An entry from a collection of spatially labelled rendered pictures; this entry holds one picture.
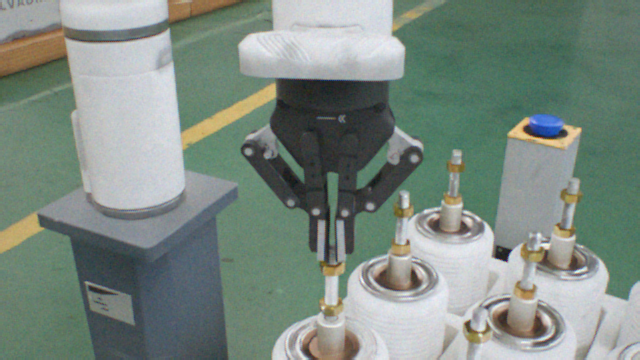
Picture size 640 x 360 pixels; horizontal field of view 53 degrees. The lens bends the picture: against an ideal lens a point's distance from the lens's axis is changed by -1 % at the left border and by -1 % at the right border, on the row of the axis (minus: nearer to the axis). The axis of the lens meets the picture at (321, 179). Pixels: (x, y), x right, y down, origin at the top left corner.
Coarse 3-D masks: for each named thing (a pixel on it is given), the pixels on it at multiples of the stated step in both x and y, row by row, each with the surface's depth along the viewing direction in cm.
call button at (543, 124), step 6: (540, 114) 78; (546, 114) 78; (534, 120) 76; (540, 120) 76; (546, 120) 76; (552, 120) 76; (558, 120) 76; (534, 126) 76; (540, 126) 75; (546, 126) 75; (552, 126) 75; (558, 126) 75; (534, 132) 77; (540, 132) 76; (546, 132) 76; (552, 132) 76; (558, 132) 76
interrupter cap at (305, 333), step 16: (304, 320) 55; (352, 320) 55; (288, 336) 53; (304, 336) 53; (352, 336) 53; (368, 336) 53; (288, 352) 51; (304, 352) 51; (320, 352) 52; (352, 352) 51; (368, 352) 51
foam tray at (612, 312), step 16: (496, 272) 74; (496, 288) 71; (608, 304) 69; (624, 304) 69; (448, 320) 66; (608, 320) 66; (448, 336) 67; (608, 336) 64; (448, 352) 62; (592, 352) 62; (608, 352) 62
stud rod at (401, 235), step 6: (402, 192) 57; (408, 192) 57; (402, 198) 57; (408, 198) 57; (402, 204) 57; (408, 204) 57; (402, 222) 58; (402, 228) 58; (396, 234) 59; (402, 234) 58; (396, 240) 59; (402, 240) 58
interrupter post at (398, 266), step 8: (392, 256) 59; (400, 256) 59; (408, 256) 59; (392, 264) 59; (400, 264) 59; (408, 264) 59; (392, 272) 60; (400, 272) 59; (408, 272) 60; (392, 280) 60; (400, 280) 60; (408, 280) 60
